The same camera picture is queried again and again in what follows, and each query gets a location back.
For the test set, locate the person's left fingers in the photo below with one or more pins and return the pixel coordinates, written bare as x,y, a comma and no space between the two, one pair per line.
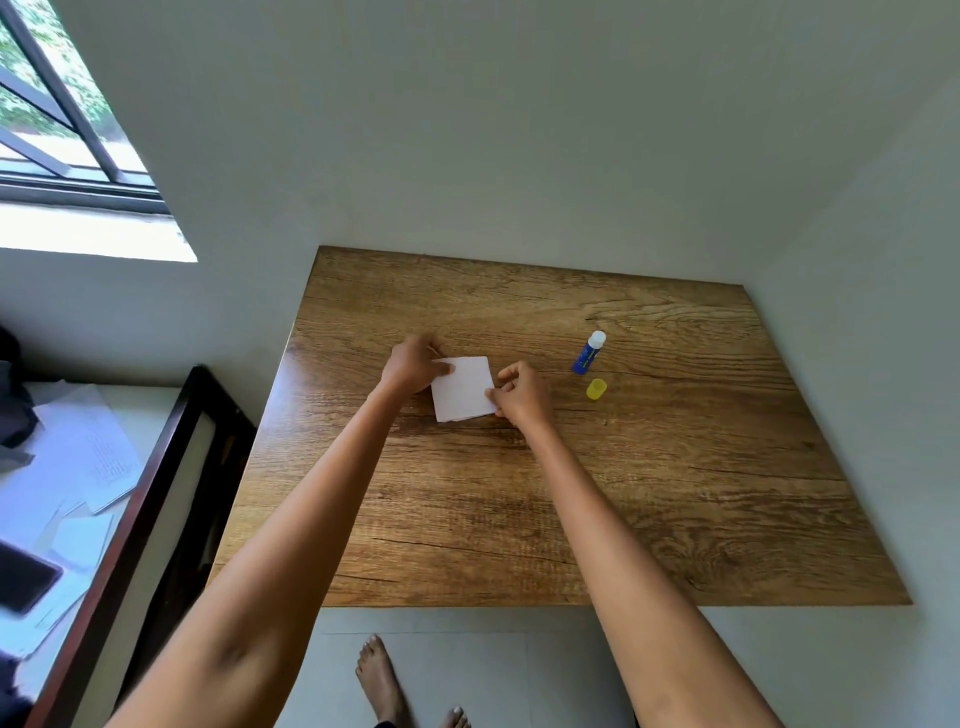
441,368

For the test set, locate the person's right foot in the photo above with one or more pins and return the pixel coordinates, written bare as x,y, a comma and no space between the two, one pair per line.
454,718

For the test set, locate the person's right hand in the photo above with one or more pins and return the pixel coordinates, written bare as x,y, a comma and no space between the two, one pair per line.
526,396

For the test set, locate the white blank paper sheet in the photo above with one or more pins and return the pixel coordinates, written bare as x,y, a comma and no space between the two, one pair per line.
79,540

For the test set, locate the white printed paper sheet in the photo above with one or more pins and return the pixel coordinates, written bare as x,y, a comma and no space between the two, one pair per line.
90,450

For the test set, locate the dark bag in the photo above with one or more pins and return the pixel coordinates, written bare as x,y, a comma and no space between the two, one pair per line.
11,405

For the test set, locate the dark framed window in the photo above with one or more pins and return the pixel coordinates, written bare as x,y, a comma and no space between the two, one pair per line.
67,127

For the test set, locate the black phone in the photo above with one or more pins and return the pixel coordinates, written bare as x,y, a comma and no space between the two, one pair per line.
22,577

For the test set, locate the person's left hand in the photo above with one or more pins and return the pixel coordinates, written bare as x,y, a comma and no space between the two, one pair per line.
406,367

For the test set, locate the person's right forearm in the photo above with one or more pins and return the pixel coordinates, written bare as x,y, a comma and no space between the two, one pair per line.
615,570

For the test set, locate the person's left forearm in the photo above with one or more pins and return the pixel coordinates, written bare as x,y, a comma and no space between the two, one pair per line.
300,525

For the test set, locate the yellow glue stick cap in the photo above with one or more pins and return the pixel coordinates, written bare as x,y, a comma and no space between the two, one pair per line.
596,389

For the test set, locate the person's right fingers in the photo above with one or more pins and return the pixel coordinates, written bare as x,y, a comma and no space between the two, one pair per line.
502,384

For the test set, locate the dark wooden bed frame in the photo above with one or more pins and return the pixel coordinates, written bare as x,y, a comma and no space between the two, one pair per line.
150,525

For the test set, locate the person's left foot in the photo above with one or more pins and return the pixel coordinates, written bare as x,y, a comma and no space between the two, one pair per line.
380,679

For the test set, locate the blue glue stick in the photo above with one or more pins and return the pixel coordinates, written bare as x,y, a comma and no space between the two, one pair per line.
589,354

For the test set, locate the person's foot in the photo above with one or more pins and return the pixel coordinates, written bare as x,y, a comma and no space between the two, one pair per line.
380,679
454,718

